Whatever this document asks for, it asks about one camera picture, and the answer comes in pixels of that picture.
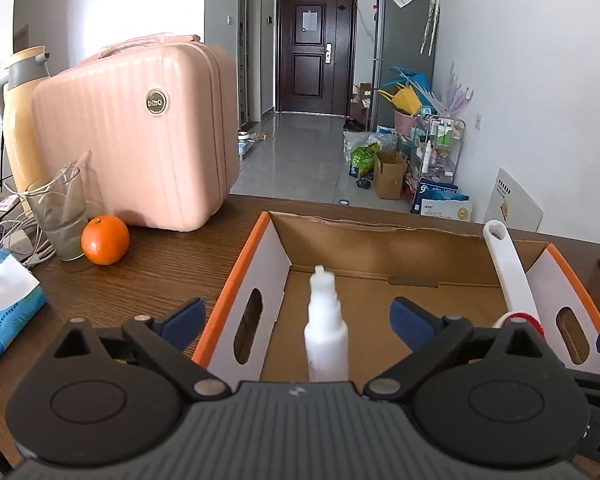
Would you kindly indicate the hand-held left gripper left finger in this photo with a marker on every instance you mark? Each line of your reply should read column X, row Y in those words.
column 182, row 322

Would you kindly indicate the pet food bowl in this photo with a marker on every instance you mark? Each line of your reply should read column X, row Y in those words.
column 244, row 142

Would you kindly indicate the green snack bag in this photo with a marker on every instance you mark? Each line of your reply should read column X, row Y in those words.
column 364, row 160

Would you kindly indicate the pink plastic bucket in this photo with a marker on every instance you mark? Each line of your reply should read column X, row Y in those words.
column 405, row 122

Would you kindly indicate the clear folded umbrella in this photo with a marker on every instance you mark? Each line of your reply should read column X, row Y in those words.
column 430, row 20

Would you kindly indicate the metal storage rack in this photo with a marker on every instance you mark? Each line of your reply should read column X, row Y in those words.
column 442, row 140

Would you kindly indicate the white plastic bottle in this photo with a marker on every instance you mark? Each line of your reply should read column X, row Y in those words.
column 325, row 345

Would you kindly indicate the clear glass cup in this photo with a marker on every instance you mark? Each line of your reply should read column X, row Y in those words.
column 65, row 230

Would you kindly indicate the printed cardboard box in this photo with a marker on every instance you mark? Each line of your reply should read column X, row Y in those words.
column 380, row 260

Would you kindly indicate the orange fruit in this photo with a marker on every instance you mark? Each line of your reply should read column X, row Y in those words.
column 105, row 240

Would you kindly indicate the white flat board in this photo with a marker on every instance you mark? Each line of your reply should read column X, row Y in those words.
column 515, row 202

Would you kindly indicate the white power adapter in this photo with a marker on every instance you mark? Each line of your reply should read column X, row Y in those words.
column 17, row 245

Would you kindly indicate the open brown carton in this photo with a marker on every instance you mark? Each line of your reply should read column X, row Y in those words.
column 390, row 175

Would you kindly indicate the yellow hangers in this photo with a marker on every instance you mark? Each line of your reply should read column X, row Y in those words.
column 405, row 100

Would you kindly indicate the white red lint roller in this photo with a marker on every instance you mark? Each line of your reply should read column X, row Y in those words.
column 510, row 275

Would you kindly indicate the dark wooden door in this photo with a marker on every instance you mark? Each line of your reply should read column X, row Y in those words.
column 315, row 75

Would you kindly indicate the small carton by door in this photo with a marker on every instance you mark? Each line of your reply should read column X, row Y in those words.
column 362, row 97

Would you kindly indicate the purple dried grass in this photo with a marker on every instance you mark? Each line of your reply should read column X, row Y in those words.
column 457, row 92

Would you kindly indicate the grey refrigerator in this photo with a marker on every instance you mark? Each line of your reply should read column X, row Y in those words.
column 400, row 60

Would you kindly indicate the yellow thermos jug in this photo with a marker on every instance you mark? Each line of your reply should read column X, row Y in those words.
column 17, row 125

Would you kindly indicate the blue white carton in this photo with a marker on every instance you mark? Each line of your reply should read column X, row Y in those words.
column 440, row 202

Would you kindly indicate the blue tissue pack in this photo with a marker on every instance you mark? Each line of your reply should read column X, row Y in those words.
column 5, row 310

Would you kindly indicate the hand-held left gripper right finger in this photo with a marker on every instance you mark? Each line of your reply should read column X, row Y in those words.
column 405, row 320

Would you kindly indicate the blue hangers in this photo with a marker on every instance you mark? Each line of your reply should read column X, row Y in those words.
column 415, row 80

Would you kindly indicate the pink hard-shell suitcase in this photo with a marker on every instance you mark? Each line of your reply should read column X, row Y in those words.
column 130, row 160

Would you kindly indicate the clear plastic bag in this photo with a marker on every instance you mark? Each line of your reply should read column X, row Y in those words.
column 355, row 140

